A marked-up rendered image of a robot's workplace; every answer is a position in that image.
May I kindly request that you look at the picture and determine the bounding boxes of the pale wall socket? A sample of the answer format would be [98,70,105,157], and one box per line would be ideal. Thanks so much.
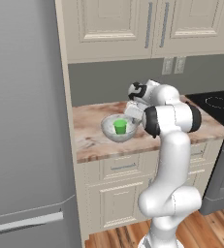
[174,56,187,75]
[161,56,175,77]

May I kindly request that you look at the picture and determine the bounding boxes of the grey fridge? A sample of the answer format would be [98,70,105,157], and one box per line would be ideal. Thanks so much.
[0,0,83,248]

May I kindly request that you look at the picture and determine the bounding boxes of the cream drawer front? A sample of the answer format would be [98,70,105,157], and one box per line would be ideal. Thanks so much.
[99,152,143,181]
[188,141,212,165]

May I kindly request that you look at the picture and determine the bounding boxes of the cream upper cupboard door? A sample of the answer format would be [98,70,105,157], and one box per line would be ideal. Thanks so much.
[151,0,224,59]
[54,0,157,64]

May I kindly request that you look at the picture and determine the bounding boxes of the grey oven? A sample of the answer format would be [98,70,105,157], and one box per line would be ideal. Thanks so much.
[199,137,224,216]

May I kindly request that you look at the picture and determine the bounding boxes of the grey cupboard door handle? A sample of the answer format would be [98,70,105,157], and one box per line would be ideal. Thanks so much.
[159,1,171,49]
[144,1,154,49]

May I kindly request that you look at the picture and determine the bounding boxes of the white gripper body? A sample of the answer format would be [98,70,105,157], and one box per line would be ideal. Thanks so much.
[123,100,147,122]

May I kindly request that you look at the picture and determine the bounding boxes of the green cup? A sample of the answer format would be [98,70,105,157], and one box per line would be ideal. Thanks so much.
[112,118,128,136]

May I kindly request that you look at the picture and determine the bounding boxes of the cream cupboard door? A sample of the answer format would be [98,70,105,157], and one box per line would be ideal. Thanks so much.
[54,0,157,64]
[85,179,148,233]
[183,167,208,196]
[151,0,224,59]

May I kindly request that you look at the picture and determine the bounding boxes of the cream lower cupboard door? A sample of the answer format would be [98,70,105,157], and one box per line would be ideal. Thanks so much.
[85,179,148,233]
[183,167,208,196]

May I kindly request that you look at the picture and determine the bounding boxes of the grey fridge handle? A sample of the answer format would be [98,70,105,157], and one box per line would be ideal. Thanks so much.
[0,210,65,235]

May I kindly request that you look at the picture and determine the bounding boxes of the black hob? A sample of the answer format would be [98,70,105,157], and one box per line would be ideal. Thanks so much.
[184,89,224,139]

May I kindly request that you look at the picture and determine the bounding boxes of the clear glass bowl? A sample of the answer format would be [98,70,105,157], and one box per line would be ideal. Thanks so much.
[100,112,139,144]

